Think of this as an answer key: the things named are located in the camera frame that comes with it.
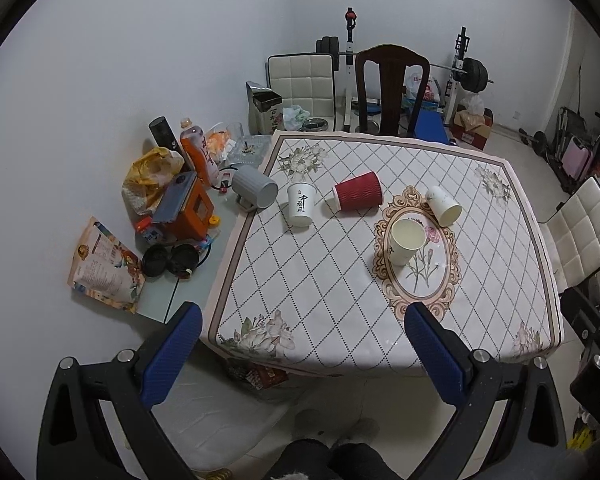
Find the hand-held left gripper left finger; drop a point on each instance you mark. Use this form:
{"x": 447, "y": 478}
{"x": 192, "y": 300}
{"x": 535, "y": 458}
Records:
{"x": 172, "y": 355}

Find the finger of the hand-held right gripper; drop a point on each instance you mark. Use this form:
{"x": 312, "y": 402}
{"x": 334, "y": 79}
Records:
{"x": 582, "y": 310}

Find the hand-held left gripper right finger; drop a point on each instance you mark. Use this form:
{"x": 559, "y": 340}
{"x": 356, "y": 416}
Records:
{"x": 437, "y": 355}

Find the cream paper cup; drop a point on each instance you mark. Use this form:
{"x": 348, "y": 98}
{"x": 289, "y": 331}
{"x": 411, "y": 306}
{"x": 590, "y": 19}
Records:
{"x": 405, "y": 242}

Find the white marbled paper cup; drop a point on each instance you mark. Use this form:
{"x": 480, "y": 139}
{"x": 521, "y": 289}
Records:
{"x": 442, "y": 205}

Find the red ribbed paper cup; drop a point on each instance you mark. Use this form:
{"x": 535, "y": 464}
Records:
{"x": 357, "y": 192}

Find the white paper cup black print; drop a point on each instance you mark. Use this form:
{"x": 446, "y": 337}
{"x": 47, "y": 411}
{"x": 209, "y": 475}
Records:
{"x": 300, "y": 206}

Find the white padded chair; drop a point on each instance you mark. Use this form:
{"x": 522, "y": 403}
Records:
{"x": 302, "y": 85}
{"x": 580, "y": 235}

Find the white stool seat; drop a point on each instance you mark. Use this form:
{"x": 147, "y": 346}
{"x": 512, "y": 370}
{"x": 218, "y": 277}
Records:
{"x": 220, "y": 415}

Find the printed snack bag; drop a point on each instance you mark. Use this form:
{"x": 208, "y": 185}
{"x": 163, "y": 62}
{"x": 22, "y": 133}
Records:
{"x": 105, "y": 265}

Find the blue red snack packet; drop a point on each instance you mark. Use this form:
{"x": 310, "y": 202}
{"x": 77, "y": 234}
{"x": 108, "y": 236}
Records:
{"x": 147, "y": 230}

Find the floral printed tablecloth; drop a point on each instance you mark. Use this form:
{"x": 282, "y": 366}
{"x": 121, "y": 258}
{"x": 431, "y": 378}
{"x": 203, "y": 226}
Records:
{"x": 330, "y": 285}

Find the orange box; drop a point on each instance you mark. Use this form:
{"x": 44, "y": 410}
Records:
{"x": 192, "y": 212}

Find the pink suitcase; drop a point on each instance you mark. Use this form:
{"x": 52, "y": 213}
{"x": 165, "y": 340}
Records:
{"x": 577, "y": 160}

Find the person's legs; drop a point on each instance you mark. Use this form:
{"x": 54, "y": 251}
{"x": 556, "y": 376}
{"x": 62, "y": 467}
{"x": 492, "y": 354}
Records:
{"x": 330, "y": 460}

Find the grey-blue notebook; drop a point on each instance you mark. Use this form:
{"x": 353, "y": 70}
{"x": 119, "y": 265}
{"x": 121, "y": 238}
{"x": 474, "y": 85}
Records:
{"x": 176, "y": 199}

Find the yellow plastic bag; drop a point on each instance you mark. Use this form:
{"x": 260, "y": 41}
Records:
{"x": 150, "y": 177}

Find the black dumbbell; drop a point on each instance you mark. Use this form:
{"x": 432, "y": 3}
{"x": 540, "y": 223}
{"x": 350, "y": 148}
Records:
{"x": 532, "y": 137}

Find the black folded trolley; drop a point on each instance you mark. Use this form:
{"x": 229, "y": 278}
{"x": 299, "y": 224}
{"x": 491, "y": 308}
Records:
{"x": 567, "y": 130}

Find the grey ribbed mug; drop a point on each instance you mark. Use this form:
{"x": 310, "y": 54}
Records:
{"x": 254, "y": 190}

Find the orange drink bottle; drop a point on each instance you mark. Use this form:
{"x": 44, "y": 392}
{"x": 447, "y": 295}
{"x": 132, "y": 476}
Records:
{"x": 197, "y": 152}

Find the cardboard box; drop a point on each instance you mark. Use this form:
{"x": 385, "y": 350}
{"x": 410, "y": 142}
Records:
{"x": 475, "y": 127}

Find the orange snack packet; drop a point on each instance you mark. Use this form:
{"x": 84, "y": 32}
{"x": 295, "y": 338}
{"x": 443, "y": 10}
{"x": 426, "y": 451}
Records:
{"x": 217, "y": 142}

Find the glass ashtray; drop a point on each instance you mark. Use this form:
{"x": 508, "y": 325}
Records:
{"x": 250, "y": 147}

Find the black cylindrical flask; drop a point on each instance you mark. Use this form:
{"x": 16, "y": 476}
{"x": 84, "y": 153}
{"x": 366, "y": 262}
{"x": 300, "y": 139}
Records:
{"x": 162, "y": 132}

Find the blue bench pad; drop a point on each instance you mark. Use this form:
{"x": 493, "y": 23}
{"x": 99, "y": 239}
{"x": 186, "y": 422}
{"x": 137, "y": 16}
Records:
{"x": 432, "y": 127}

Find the clear drinking glass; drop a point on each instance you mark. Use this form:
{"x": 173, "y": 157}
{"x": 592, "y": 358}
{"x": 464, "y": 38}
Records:
{"x": 235, "y": 132}

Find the barbell with black plates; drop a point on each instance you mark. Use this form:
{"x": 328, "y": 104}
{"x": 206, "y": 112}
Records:
{"x": 475, "y": 75}

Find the tea box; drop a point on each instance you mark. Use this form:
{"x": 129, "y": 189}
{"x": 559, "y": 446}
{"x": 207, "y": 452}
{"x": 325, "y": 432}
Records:
{"x": 265, "y": 112}

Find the round metal tin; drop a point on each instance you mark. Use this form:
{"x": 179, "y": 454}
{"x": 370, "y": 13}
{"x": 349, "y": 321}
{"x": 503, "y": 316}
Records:
{"x": 316, "y": 124}

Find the crumpled clear plastic bag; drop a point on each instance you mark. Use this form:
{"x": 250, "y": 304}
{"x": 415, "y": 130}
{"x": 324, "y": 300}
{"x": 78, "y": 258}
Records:
{"x": 295, "y": 117}

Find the dark wooden chair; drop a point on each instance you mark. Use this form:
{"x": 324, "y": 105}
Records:
{"x": 390, "y": 90}

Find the white red plastic bag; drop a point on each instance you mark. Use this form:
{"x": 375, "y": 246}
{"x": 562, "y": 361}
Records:
{"x": 420, "y": 85}

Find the white squat rack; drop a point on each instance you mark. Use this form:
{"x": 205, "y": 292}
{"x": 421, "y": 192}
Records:
{"x": 349, "y": 60}

